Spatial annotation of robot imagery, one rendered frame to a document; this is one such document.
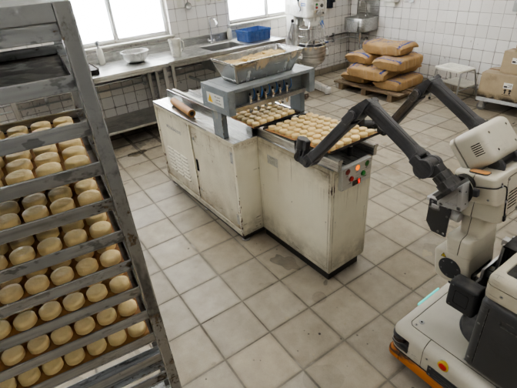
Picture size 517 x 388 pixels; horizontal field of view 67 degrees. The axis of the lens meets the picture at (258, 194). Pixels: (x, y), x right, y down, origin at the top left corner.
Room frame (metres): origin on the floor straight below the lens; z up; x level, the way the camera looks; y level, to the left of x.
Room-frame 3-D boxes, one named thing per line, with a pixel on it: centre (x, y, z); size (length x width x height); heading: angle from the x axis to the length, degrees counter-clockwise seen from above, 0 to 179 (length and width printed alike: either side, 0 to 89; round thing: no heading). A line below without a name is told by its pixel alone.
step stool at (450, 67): (5.11, -2.75, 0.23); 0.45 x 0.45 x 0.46; 24
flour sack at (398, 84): (5.58, -2.17, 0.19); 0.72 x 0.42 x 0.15; 126
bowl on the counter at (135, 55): (4.84, 1.33, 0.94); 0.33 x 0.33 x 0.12
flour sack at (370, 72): (5.71, -1.81, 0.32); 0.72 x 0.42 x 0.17; 36
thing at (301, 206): (2.23, -0.35, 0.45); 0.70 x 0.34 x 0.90; 35
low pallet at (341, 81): (5.82, -1.99, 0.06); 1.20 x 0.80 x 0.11; 34
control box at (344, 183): (1.93, -0.56, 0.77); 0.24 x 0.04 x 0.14; 125
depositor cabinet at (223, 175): (3.04, 0.20, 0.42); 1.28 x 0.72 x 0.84; 35
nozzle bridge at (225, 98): (2.64, -0.06, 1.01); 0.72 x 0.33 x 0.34; 125
